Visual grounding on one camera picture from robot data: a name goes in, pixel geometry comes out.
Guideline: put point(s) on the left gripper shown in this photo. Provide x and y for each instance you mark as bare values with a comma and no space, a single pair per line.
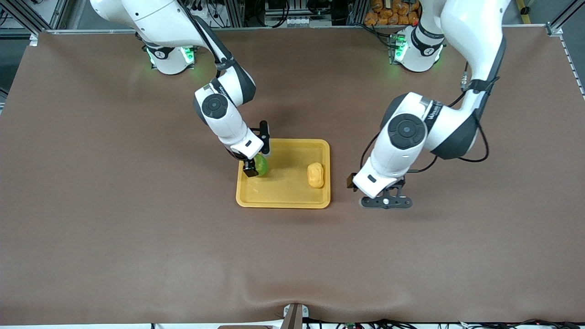
350,181

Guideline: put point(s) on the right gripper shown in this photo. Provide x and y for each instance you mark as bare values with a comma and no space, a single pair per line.
249,166

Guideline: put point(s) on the green apple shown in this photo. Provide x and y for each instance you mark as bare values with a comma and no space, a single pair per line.
262,165

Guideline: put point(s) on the yellow potato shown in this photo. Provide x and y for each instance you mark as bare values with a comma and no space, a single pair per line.
315,176

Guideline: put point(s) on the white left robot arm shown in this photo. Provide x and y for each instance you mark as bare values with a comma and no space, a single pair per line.
475,27

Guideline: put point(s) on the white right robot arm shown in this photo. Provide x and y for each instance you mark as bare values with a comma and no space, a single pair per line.
151,18

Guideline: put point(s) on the yellow plastic tray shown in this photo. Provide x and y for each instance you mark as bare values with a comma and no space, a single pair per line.
283,192

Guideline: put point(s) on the white power strip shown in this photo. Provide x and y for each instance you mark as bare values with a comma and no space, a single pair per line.
199,11

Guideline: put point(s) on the orange snack bags pile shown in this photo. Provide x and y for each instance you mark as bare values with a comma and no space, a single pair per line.
384,13

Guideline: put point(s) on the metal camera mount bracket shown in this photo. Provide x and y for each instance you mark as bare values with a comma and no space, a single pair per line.
295,317

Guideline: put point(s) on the aluminium table edge rail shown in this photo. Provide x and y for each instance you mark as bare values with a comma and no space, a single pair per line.
297,28

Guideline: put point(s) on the aluminium frame post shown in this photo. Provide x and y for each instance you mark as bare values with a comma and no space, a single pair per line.
33,39
555,29

